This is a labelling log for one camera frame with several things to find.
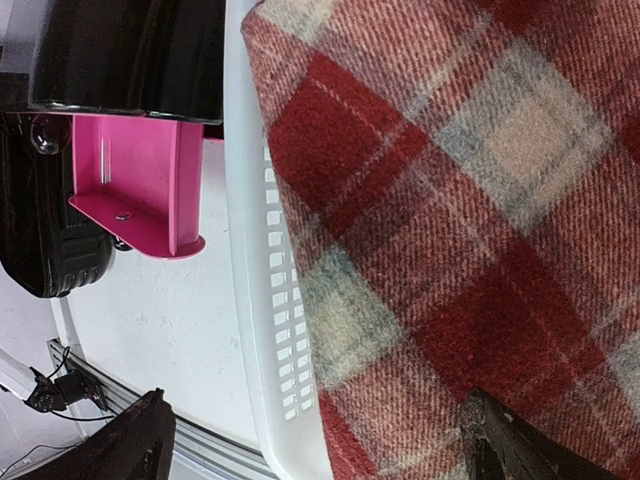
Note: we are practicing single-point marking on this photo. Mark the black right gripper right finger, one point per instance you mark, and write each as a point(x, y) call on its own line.
point(515, 440)

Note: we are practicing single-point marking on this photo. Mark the black ribbed hard-shell suitcase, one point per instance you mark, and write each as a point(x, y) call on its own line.
point(48, 247)

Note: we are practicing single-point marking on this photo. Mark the red plaid garment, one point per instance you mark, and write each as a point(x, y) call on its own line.
point(460, 181)

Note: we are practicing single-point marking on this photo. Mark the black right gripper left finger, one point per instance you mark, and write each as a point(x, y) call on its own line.
point(137, 444)

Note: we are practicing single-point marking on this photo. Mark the white perforated plastic basket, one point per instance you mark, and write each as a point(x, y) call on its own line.
point(273, 329)

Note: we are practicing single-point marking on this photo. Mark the aluminium rail frame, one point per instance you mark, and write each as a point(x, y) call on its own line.
point(198, 452)

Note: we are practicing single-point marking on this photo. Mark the black pink drawer organizer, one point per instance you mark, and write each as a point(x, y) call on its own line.
point(139, 81)

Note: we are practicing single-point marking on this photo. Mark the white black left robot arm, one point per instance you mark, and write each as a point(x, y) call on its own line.
point(55, 392)

